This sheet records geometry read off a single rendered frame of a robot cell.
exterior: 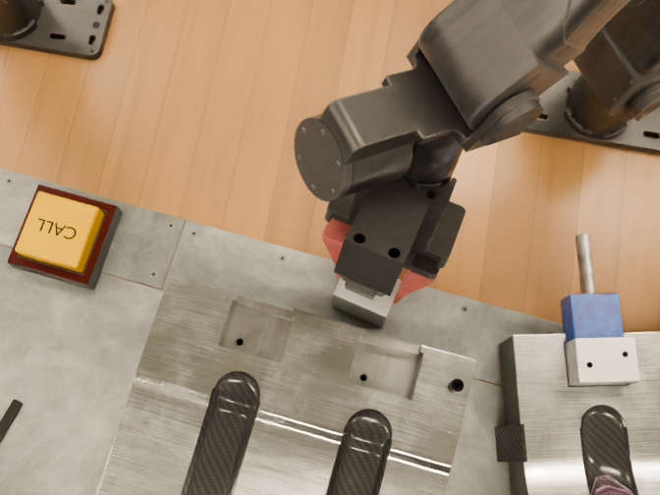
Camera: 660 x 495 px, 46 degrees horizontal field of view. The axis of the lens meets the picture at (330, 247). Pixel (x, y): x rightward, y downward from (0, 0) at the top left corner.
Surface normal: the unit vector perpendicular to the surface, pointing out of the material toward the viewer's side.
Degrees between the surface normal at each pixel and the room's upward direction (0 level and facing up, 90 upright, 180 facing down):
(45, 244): 0
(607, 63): 78
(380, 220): 30
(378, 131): 24
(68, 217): 0
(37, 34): 0
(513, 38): 40
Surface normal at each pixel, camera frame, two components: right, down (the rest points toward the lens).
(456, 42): -0.55, 0.09
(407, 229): 0.21, -0.66
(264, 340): 0.01, -0.25
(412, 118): 0.37, -0.42
